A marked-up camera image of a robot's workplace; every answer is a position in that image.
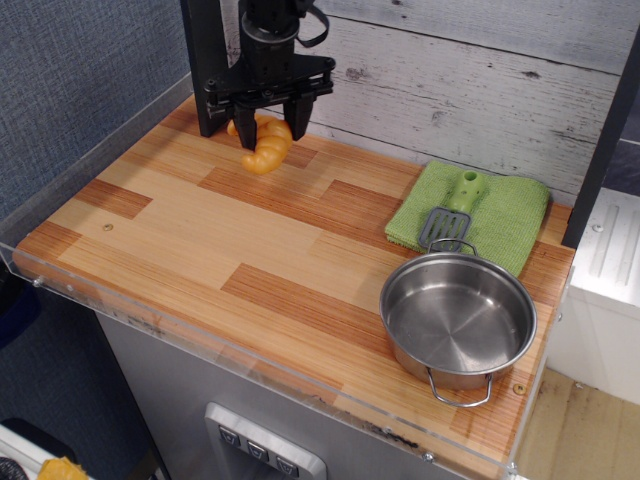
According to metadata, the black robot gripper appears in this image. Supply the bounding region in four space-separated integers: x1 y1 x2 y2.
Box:
205 29 336 150

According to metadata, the orange toy croissant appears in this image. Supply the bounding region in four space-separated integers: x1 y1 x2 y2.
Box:
241 114 293 175

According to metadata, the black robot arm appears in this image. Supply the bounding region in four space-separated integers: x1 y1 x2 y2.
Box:
204 1 336 150

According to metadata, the green cloth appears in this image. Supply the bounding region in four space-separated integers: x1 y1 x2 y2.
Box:
385 161 550 276

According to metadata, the stainless steel pot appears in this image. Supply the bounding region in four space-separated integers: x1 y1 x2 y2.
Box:
379 251 538 408

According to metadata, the clear acrylic table guard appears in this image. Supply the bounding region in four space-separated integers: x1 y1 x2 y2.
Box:
1 80 573 479

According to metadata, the silver button control panel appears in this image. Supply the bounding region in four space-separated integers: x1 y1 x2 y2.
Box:
204 402 328 479

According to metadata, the white metal side cabinet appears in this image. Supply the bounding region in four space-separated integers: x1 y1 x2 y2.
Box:
547 188 639 404

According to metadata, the dark grey left post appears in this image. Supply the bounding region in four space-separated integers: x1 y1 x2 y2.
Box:
180 0 243 137

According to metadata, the dark grey post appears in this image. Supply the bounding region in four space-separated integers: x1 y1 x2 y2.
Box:
180 0 243 137
561 30 639 249

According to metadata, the green handled grey spatula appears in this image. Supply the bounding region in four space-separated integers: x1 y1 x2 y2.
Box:
418 170 486 252

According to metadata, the dark grey right post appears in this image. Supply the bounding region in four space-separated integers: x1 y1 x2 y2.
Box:
561 30 639 249

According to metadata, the yellow black cable bundle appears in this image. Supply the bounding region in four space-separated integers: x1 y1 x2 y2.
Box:
0 418 91 480

